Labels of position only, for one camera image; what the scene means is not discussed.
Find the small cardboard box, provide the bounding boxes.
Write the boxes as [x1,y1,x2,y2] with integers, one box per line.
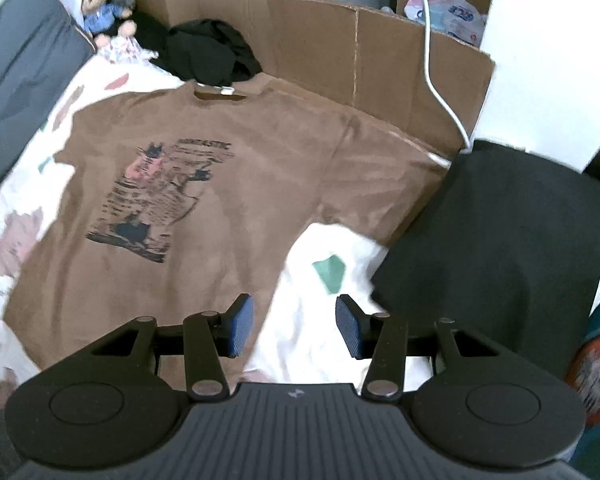
[137,0,193,26]

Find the brown printed t-shirt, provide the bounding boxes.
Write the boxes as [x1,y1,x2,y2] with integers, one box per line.
[2,72,451,396]

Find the grey pillow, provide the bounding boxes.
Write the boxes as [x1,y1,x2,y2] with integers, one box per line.
[0,0,97,211]

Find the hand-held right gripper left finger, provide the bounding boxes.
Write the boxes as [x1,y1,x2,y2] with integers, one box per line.
[87,292,256,403]

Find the folded black garment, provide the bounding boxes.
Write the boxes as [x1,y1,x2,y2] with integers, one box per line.
[370,140,600,387]

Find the teal cloth with orange print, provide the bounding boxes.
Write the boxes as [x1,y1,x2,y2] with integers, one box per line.
[562,305,600,480]

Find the plush doll in floral dress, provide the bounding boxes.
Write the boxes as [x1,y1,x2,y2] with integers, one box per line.
[92,20,160,65]

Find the crumpled black garment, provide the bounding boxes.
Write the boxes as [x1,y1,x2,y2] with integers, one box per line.
[152,19,263,88]

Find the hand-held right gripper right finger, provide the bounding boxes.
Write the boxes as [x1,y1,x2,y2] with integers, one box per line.
[335,294,488,403]

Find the white bear print bed sheet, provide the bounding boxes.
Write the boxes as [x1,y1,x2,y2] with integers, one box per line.
[0,55,396,408]

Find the plush bear in blue shirt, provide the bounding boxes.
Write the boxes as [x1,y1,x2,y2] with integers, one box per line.
[82,0,132,38]

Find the flattened cardboard box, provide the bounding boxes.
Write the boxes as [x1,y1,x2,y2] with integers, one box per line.
[137,0,496,156]

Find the pink white plastic packet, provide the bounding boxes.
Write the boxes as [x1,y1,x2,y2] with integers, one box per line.
[404,0,488,47]

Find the dark cloth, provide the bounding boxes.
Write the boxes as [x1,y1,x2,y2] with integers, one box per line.
[129,10,173,63]

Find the white cable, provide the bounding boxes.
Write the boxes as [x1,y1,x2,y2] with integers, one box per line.
[413,0,475,155]

